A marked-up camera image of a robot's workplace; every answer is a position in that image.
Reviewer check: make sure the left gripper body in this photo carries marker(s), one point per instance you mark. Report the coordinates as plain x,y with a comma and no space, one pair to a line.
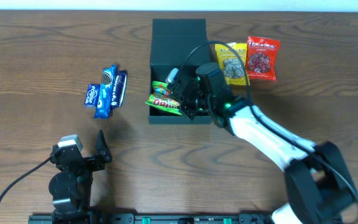
84,160

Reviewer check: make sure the dark green gift box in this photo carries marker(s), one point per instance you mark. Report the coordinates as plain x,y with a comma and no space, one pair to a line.
172,41

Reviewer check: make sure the blue Oreo cookie pack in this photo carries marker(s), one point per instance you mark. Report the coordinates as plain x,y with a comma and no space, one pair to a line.
103,108

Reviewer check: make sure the yellow Hacks candy bag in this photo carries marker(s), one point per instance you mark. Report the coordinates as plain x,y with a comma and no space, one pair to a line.
231,66

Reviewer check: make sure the dark blue Cadbury chocolate bar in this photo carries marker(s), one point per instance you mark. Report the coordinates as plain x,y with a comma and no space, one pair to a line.
119,87

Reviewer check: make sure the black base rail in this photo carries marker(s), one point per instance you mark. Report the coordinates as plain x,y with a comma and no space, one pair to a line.
128,218

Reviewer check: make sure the green Haribo gummy bag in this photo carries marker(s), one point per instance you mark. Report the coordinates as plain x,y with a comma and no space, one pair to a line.
160,99

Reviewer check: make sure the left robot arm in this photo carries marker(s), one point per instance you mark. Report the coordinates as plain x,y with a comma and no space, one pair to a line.
71,187

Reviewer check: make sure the red Hacks candy bag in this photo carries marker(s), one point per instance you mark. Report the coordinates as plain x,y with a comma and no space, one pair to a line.
261,56

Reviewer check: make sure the blue Eclipse mint box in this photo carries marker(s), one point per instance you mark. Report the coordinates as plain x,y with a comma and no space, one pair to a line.
92,95

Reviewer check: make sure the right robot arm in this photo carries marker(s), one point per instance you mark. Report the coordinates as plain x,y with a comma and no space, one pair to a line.
319,185

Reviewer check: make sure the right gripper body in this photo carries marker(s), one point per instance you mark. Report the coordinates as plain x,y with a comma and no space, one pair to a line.
186,98

